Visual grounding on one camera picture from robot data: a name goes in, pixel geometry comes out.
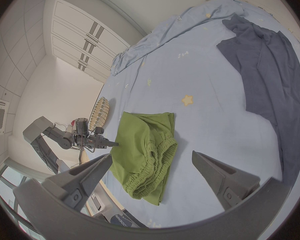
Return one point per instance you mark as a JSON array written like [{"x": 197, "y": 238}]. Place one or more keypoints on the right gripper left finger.
[{"x": 82, "y": 181}]

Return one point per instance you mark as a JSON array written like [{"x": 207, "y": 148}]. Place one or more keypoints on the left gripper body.
[{"x": 97, "y": 142}]

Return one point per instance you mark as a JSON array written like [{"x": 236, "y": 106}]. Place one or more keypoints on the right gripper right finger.
[{"x": 227, "y": 181}]

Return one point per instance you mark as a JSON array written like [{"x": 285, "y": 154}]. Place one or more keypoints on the green shorts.
[{"x": 140, "y": 139}]

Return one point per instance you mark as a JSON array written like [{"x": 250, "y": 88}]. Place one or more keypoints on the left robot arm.
[{"x": 37, "y": 129}]

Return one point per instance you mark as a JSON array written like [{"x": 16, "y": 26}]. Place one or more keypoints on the round woven basket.
[{"x": 100, "y": 111}]

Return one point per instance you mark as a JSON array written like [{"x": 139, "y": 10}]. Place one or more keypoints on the dark blue garment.
[{"x": 265, "y": 71}]

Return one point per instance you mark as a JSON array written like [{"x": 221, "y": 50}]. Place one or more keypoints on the window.
[{"x": 10, "y": 184}]

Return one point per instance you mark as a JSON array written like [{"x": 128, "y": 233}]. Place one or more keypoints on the white ceiling air conditioner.
[{"x": 0, "y": 116}]

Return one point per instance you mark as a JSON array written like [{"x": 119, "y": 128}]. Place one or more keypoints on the white wardrobe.
[{"x": 70, "y": 34}]

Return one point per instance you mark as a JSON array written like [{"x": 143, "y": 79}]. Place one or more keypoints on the pale blue quilt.
[{"x": 165, "y": 34}]

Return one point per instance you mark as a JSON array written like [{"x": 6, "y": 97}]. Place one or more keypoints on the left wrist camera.
[{"x": 99, "y": 130}]

